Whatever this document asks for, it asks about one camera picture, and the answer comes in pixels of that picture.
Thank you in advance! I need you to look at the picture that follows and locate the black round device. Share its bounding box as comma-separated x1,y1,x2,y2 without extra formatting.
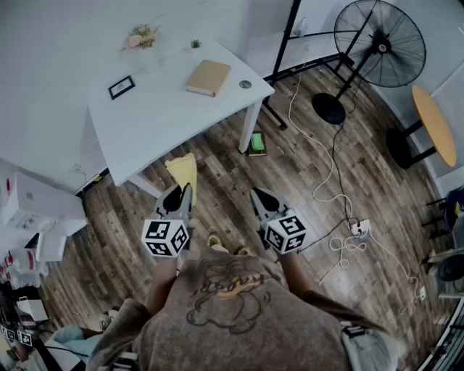
436,253,464,293

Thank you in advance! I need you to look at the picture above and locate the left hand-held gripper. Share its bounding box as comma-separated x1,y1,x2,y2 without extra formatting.
141,183,194,259

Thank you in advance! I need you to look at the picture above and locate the yellow cloth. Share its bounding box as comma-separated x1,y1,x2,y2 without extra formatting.
165,152,199,206

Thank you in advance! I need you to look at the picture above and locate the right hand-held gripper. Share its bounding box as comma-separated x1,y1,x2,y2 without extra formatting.
249,187,307,254

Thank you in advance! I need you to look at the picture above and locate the white strap black buckle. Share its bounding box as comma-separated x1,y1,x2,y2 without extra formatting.
108,349,138,371
340,320,399,371

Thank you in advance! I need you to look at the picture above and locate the blue chair black frame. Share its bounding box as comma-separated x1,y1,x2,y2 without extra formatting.
422,186,464,251

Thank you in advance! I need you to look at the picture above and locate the black metal stand frame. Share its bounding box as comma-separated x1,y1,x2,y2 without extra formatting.
262,0,355,130

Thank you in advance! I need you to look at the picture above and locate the pink artificial flower bouquet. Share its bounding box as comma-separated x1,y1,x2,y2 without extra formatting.
119,23,159,51

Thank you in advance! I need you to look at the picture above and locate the thin black floor cable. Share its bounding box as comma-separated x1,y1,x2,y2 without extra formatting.
297,219,352,253

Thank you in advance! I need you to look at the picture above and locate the large white box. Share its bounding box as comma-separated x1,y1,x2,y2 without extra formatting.
0,170,88,236

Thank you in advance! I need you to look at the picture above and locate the long white cable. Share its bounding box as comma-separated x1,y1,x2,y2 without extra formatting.
288,70,355,224

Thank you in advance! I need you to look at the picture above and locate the white adapter cable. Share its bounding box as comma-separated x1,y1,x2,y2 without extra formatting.
368,230,423,291

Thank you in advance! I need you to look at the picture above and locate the white table leg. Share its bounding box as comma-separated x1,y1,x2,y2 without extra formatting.
238,102,262,154
128,173,162,199

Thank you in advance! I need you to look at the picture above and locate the person's brown printed t-shirt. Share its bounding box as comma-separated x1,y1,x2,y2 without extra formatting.
86,248,392,371

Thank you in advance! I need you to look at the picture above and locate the person's left forearm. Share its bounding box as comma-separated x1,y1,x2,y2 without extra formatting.
144,253,182,318

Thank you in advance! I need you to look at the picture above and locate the small white box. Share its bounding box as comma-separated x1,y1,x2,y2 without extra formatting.
36,231,68,262

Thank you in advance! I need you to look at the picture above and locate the coiled white cable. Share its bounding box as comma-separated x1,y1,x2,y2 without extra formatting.
318,235,368,287

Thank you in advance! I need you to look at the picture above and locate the yellow wooden table black base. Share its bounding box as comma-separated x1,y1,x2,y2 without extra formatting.
386,86,457,170

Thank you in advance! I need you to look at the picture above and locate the white vase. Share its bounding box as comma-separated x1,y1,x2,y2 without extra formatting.
121,46,160,70

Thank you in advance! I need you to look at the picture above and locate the black fan cable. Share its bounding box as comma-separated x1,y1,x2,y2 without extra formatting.
331,121,358,225

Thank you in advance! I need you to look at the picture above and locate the black standing fan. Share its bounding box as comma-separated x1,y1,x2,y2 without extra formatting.
311,0,428,126

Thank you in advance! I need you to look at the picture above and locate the tan notebook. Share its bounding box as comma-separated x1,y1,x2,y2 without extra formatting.
185,59,232,98

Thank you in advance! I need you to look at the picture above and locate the person's right forearm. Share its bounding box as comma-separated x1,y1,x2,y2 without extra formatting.
277,249,320,301

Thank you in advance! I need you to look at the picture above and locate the black metal rack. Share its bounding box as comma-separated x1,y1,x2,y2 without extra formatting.
416,299,464,371

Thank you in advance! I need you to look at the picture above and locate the pile of red white packages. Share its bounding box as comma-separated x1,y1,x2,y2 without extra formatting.
0,249,48,289

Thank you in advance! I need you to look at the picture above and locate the white power strip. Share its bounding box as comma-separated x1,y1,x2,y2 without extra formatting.
349,218,372,238

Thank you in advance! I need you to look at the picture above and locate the black picture frame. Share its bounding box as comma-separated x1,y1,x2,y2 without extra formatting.
107,75,136,101

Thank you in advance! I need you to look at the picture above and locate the small green potted plant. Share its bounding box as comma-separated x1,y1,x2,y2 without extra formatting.
183,38,204,55

